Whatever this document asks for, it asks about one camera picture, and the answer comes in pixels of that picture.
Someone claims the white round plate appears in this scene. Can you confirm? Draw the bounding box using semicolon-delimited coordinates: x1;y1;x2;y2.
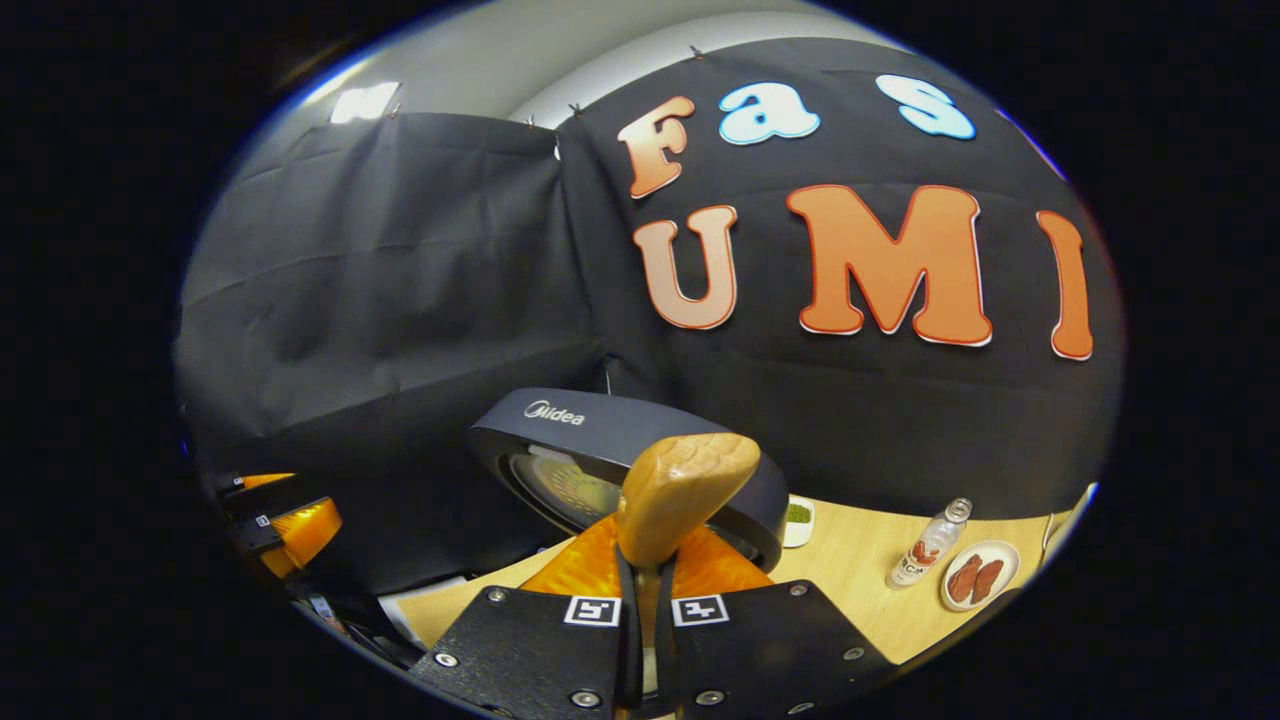
940;540;1021;612

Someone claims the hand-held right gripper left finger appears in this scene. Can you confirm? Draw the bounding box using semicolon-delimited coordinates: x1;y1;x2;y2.
410;515;642;720

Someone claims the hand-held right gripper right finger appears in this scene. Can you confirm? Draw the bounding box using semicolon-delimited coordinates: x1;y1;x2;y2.
654;527;897;720

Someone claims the wooden spoon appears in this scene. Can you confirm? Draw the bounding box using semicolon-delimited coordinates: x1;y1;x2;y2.
615;432;763;706

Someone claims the dark grey rice cooker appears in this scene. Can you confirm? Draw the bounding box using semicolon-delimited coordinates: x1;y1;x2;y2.
467;388;791;573

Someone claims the clear plastic bottle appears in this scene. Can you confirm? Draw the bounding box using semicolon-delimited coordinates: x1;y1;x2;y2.
887;498;973;589

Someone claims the black backdrop cloth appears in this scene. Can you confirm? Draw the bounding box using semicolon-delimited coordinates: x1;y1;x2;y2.
175;38;1126;601

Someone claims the ceiling light panel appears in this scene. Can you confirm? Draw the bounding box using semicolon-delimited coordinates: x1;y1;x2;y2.
330;82;401;125

